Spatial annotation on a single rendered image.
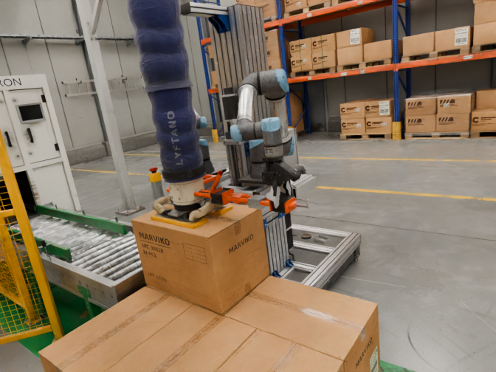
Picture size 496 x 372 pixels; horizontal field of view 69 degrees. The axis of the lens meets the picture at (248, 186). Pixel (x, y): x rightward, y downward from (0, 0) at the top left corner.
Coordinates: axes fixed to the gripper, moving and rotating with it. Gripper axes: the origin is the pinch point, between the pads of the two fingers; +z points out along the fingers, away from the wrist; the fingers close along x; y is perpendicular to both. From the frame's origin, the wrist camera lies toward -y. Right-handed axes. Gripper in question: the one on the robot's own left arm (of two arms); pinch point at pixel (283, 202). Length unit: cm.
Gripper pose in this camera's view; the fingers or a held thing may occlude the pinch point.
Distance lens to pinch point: 151.3
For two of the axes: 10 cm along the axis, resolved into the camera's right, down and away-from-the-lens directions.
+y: -7.7, -0.7, 6.3
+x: -6.2, 2.9, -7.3
